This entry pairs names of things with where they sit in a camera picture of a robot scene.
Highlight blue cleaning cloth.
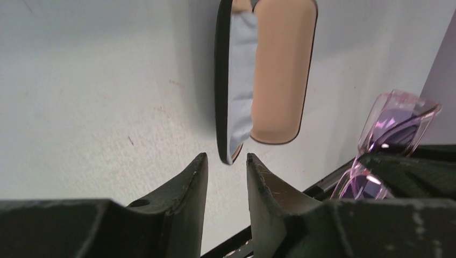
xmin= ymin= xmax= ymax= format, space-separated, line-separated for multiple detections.
xmin=227 ymin=1 xmax=258 ymax=163

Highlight pink transparent sunglasses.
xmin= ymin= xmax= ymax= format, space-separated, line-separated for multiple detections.
xmin=331 ymin=90 xmax=441 ymax=199

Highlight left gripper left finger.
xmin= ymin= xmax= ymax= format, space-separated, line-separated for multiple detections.
xmin=1 ymin=153 xmax=208 ymax=257

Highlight black glasses case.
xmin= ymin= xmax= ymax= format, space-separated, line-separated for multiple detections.
xmin=214 ymin=0 xmax=318 ymax=165

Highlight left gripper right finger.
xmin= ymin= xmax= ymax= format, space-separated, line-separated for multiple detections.
xmin=246 ymin=153 xmax=455 ymax=257

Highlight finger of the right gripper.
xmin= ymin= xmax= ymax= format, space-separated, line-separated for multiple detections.
xmin=359 ymin=144 xmax=455 ymax=199

